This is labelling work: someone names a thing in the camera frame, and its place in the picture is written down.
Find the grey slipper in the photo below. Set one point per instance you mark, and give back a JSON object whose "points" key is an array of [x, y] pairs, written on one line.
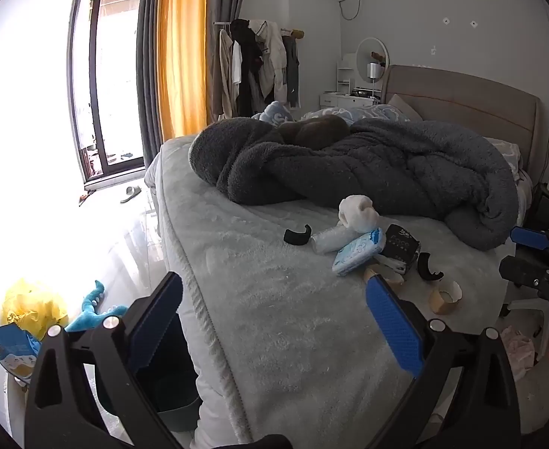
{"points": [[130, 194]]}

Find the grey brown curtain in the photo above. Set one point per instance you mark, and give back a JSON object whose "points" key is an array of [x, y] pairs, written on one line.
{"points": [[220, 0]]}

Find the dark grey curtain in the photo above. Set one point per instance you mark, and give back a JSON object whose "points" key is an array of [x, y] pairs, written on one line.
{"points": [[149, 79]]}

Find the grey shirt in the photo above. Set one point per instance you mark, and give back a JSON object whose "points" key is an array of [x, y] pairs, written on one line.
{"points": [[292, 70]]}

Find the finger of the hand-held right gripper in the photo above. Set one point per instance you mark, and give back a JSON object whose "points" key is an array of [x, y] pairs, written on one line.
{"points": [[529, 276], [529, 237]]}

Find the black carton box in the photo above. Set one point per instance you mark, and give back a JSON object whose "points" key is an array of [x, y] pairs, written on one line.
{"points": [[398, 245]]}

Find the white jacket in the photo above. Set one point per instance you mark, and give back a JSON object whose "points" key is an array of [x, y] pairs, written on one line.
{"points": [[270, 56]]}

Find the blue tissue packet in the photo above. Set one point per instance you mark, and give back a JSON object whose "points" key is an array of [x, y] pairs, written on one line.
{"points": [[356, 252]]}

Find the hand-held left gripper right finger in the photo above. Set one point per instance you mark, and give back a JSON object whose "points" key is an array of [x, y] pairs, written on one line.
{"points": [[394, 327]]}

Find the white cylindrical lamp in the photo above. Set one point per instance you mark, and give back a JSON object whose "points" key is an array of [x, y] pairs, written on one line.
{"points": [[373, 71]]}

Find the grey bed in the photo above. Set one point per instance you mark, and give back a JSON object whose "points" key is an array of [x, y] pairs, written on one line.
{"points": [[265, 299]]}

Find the black framed sliding door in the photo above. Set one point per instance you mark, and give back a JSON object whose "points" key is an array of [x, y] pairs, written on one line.
{"points": [[95, 79]]}

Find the round mirror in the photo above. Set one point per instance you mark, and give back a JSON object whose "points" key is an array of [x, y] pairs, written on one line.
{"points": [[366, 54]]}

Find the yellow curtain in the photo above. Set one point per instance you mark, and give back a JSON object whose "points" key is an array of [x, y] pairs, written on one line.
{"points": [[181, 56]]}

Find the yellow plastic bag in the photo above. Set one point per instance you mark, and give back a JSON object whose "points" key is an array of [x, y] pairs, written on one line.
{"points": [[26, 306]]}

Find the pink cloth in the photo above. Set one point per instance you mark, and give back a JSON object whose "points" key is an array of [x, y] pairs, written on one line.
{"points": [[518, 355]]}

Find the beige headboard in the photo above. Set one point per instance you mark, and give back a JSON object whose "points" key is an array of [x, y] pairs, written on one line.
{"points": [[466, 98]]}

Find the light blue plush cushion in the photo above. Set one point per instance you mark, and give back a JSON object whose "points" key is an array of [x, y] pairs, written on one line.
{"points": [[274, 112]]}

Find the black jacket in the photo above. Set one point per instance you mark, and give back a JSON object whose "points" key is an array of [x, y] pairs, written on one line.
{"points": [[246, 65]]}

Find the clothes rack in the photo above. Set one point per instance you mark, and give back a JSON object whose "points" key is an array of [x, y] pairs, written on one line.
{"points": [[298, 33]]}

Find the black curved plastic piece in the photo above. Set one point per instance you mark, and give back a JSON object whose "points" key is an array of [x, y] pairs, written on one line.
{"points": [[425, 269], [295, 239]]}

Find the blue cloud patterned duvet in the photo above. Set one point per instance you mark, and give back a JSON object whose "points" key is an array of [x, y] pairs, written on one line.
{"points": [[377, 112]]}

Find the beige coat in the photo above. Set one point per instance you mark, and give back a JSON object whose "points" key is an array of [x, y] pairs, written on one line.
{"points": [[220, 75]]}

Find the dark grey fleece blanket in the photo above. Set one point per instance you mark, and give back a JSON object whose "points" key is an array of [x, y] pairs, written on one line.
{"points": [[373, 168]]}

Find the white dresser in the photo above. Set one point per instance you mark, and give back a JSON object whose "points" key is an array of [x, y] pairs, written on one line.
{"points": [[335, 100]]}

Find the cardboard tape core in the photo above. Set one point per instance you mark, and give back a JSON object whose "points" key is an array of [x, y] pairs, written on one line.
{"points": [[440, 306], [375, 271]]}

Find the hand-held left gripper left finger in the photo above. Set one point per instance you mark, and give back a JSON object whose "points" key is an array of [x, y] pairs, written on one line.
{"points": [[157, 327]]}

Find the blue snack bag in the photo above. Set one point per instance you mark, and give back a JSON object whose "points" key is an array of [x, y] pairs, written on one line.
{"points": [[7, 351]]}

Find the beige pillow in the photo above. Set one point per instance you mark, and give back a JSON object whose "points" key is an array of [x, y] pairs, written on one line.
{"points": [[403, 105]]}

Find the small orange object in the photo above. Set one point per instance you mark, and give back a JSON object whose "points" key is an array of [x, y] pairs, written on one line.
{"points": [[86, 195]]}

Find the blue plush toy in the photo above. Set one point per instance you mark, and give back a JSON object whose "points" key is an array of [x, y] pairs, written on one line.
{"points": [[89, 313]]}

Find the brown pillow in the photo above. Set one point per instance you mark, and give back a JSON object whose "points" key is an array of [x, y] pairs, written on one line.
{"points": [[316, 130]]}

